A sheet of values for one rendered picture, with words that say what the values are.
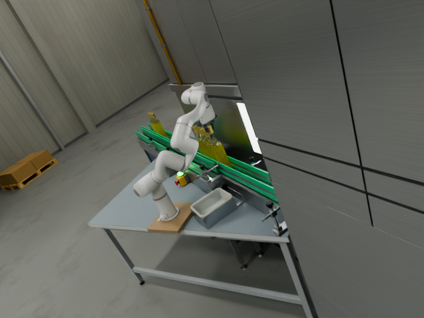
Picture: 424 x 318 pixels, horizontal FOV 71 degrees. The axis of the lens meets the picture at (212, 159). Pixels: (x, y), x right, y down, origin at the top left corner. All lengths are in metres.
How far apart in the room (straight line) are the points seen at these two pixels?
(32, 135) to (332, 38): 8.86
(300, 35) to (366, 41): 0.13
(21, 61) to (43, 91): 0.88
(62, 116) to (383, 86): 9.37
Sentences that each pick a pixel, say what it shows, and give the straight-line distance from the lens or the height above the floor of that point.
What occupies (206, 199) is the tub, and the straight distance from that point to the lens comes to 1.83.
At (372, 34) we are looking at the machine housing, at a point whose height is 1.65.
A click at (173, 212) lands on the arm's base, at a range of 1.91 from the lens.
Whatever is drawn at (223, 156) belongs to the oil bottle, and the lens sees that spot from 1.85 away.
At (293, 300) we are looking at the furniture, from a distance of 1.97.
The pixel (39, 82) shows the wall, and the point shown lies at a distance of 9.59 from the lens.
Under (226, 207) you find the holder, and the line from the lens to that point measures 1.73.
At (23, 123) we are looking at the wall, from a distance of 9.15.
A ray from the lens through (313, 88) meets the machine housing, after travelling 0.64.
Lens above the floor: 1.76
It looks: 24 degrees down
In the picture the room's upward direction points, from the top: 23 degrees counter-clockwise
